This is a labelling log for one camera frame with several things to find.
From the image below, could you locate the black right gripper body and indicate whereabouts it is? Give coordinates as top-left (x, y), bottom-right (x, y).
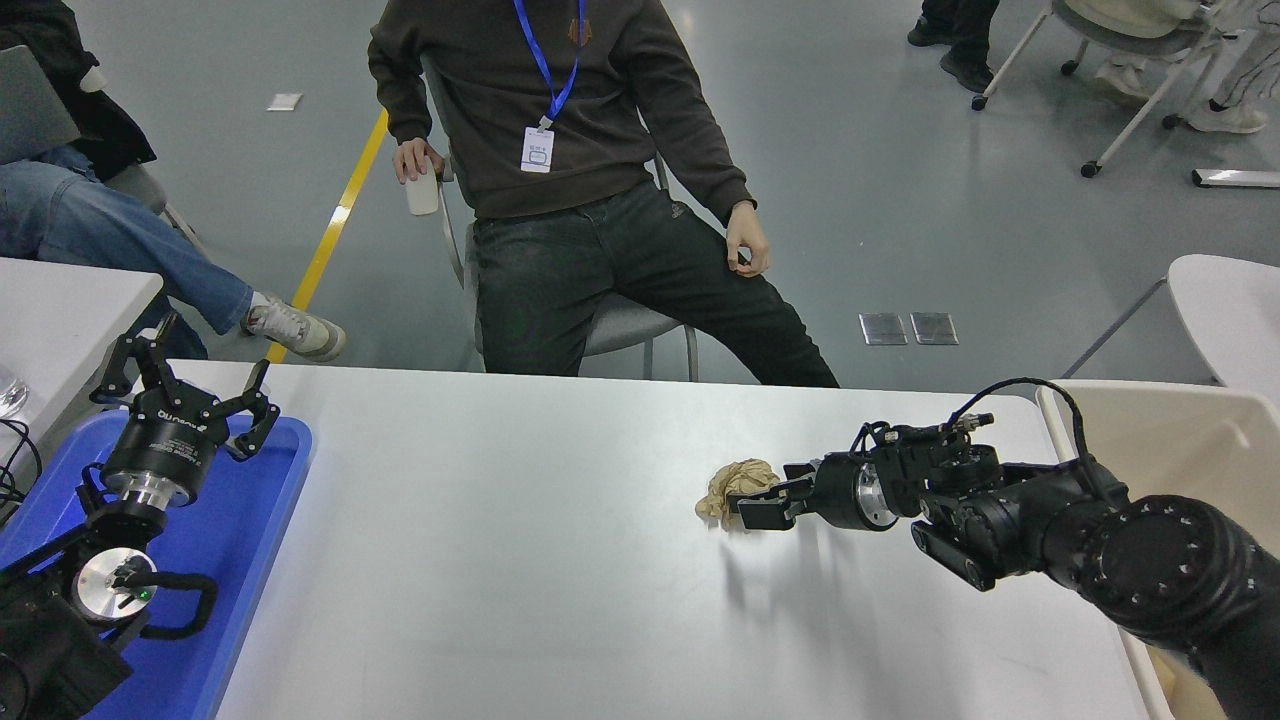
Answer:
top-left (815, 456), bottom-right (869, 531)

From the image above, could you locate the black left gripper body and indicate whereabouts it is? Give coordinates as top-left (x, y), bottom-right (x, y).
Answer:
top-left (103, 384), bottom-right (233, 493)

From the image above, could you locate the tan paper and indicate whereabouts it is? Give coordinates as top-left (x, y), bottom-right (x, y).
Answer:
top-left (695, 458), bottom-right (781, 531)

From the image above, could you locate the grey laptop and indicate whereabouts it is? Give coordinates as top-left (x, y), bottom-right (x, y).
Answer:
top-left (0, 45), bottom-right (81, 167)

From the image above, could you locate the lanyard person's left hand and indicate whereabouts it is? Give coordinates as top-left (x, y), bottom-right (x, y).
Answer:
top-left (725, 200), bottom-right (772, 279)

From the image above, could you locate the lanyard person's right hand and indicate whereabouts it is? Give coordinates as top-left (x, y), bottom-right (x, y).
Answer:
top-left (393, 137), bottom-right (446, 186)

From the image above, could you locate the white side table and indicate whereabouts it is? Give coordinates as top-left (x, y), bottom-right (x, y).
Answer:
top-left (0, 258), bottom-right (164, 471)

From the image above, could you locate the blue plastic tray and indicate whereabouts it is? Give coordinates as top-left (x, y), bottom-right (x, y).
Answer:
top-left (0, 410), bottom-right (316, 720)

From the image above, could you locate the person in blue jeans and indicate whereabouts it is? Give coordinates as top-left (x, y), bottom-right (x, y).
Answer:
top-left (0, 0), bottom-right (348, 363)

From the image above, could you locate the grey wheeled chair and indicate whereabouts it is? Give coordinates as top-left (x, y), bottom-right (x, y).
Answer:
top-left (100, 165), bottom-right (211, 259)

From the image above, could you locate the grey chair with white armrests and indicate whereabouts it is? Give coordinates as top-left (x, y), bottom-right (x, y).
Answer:
top-left (405, 55), bottom-right (701, 383)

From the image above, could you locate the large pale bin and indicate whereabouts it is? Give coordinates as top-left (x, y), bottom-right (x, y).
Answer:
top-left (1037, 378), bottom-right (1280, 720)

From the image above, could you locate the white round chair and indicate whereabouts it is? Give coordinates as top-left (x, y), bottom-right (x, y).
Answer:
top-left (1062, 253), bottom-right (1280, 401)

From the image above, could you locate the person in black shoes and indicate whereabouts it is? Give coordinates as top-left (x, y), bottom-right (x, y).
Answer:
top-left (907, 0), bottom-right (1001, 94)

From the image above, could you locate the silver bar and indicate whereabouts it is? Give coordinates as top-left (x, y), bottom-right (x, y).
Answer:
top-left (1192, 168), bottom-right (1280, 189)

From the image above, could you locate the white framed wheeled chair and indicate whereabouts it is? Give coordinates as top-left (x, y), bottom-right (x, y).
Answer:
top-left (970, 0), bottom-right (1236, 179)

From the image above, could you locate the person in white shoes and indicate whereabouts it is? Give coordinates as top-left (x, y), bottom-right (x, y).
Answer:
top-left (1060, 0), bottom-right (1280, 136)

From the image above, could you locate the thin black cable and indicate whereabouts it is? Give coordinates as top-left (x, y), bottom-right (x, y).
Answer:
top-left (0, 418), bottom-right (46, 526)

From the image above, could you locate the person with lanyard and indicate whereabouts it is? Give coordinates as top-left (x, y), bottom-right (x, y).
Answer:
top-left (367, 0), bottom-right (841, 389)

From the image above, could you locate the blue lanyard with badge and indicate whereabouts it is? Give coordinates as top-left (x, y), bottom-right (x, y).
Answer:
top-left (512, 0), bottom-right (586, 174)

